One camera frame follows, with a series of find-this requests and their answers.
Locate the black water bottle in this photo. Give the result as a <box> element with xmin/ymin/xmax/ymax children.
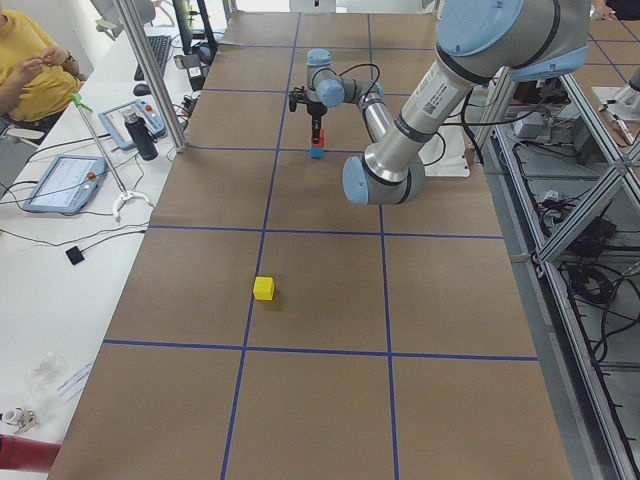
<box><xmin>123</xmin><ymin>109</ymin><xmax>158</xmax><ymax>161</ymax></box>

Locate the near teach pendant tablet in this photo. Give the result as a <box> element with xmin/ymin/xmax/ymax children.
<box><xmin>22</xmin><ymin>155</ymin><xmax>107</xmax><ymax>214</ymax></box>

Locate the dark red cylinder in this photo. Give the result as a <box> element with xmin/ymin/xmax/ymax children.
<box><xmin>0</xmin><ymin>434</ymin><xmax>61</xmax><ymax>473</ymax></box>

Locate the aluminium frame post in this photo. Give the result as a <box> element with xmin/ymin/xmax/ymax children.
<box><xmin>115</xmin><ymin>0</ymin><xmax>186</xmax><ymax>153</ymax></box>

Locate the black keyboard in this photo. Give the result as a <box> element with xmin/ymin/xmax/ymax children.
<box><xmin>147</xmin><ymin>35</ymin><xmax>172</xmax><ymax>79</ymax></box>

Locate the paper label sheet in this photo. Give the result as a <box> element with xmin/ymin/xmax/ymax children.
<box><xmin>56</xmin><ymin>362</ymin><xmax>94</xmax><ymax>403</ymax></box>

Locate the black computer mouse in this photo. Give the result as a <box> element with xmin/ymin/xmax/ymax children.
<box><xmin>133</xmin><ymin>83</ymin><xmax>151</xmax><ymax>97</ymax></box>

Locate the far teach pendant tablet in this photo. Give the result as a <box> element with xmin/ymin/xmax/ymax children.
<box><xmin>98</xmin><ymin>99</ymin><xmax>166</xmax><ymax>150</ymax></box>

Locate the reacher grabber tool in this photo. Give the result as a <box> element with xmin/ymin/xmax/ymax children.
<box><xmin>69</xmin><ymin>93</ymin><xmax>154</xmax><ymax>222</ymax></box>

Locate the white camera mast column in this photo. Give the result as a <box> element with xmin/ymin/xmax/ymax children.
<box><xmin>419</xmin><ymin>74</ymin><xmax>498</xmax><ymax>179</ymax></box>

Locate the yellow block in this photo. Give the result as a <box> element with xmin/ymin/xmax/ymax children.
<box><xmin>253</xmin><ymin>276</ymin><xmax>275</xmax><ymax>301</ymax></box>

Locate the red block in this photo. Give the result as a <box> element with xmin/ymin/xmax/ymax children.
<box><xmin>311</xmin><ymin>129</ymin><xmax>325</xmax><ymax>148</ymax></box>

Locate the small black square device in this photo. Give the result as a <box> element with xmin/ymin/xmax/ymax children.
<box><xmin>65</xmin><ymin>246</ymin><xmax>85</xmax><ymax>265</ymax></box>

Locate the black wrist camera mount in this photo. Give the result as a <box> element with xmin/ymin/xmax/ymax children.
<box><xmin>288</xmin><ymin>86</ymin><xmax>308</xmax><ymax>112</ymax></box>

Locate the teach pendant tablet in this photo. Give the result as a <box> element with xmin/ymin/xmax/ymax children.
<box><xmin>98</xmin><ymin>99</ymin><xmax>166</xmax><ymax>150</ymax></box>
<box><xmin>22</xmin><ymin>155</ymin><xmax>107</xmax><ymax>214</ymax></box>

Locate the person in yellow shirt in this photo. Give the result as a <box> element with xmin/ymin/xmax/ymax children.
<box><xmin>1</xmin><ymin>9</ymin><xmax>82</xmax><ymax>134</ymax></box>

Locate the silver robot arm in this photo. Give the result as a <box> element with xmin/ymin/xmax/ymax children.
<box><xmin>289</xmin><ymin>1</ymin><xmax>591</xmax><ymax>205</ymax></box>

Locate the blue block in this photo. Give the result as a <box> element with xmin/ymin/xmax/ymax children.
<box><xmin>309</xmin><ymin>147</ymin><xmax>324</xmax><ymax>159</ymax></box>

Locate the white metal fitting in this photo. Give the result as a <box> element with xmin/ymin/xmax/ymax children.
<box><xmin>1</xmin><ymin>407</ymin><xmax>37</xmax><ymax>434</ymax></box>

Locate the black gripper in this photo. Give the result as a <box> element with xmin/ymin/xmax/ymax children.
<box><xmin>306</xmin><ymin>100</ymin><xmax>327</xmax><ymax>145</ymax></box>

